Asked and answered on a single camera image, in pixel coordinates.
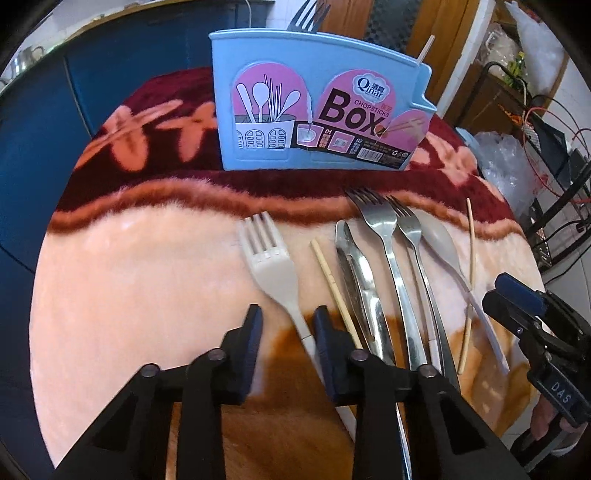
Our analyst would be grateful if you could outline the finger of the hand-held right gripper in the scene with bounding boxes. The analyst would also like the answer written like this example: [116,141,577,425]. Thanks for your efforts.
[481,291,561,365]
[494,272,591,333]

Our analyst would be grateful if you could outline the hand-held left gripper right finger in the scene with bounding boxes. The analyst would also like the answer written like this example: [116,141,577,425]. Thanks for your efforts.
[313,305,532,480]

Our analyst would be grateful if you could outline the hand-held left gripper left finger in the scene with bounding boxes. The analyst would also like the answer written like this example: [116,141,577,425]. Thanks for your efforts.
[55,304,264,480]

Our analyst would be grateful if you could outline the white plastic fork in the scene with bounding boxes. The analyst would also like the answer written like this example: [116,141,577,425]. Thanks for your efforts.
[238,211,358,441]

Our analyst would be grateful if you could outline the metal tongs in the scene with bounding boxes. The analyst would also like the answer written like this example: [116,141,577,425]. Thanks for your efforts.
[335,220,398,365]

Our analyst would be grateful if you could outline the slender metal fork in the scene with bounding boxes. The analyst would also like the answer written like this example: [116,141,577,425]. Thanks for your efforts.
[385,196,462,393]

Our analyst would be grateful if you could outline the large metal fork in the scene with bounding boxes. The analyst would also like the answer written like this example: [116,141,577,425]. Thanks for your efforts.
[345,187,428,480]

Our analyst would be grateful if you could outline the blue utensil box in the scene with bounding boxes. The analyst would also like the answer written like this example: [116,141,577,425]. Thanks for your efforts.
[209,28,438,171]

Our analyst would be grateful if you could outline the person's right hand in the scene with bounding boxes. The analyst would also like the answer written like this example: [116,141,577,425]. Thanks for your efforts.
[530,404,561,440]

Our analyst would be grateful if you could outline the crumpled clear plastic bag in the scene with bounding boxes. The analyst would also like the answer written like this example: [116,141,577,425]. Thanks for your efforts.
[473,131,541,217]

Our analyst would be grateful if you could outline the floral plush blanket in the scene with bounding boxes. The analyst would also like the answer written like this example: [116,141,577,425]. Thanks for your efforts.
[30,67,546,480]

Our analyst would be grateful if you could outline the large white plastic bag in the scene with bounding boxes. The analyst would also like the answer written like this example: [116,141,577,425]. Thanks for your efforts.
[505,0,571,97]

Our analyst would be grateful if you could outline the dark metal fork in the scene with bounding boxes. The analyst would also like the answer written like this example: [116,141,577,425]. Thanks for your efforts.
[285,0,332,34]

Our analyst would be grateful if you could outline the metal kettle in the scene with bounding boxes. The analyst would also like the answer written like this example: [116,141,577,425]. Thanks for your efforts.
[9,46,42,79]

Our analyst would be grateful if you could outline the red cable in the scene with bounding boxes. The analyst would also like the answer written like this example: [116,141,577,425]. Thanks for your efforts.
[526,106,591,222]

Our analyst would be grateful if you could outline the black wire rack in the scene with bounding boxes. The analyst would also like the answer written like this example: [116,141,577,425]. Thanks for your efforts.
[471,60,591,278]

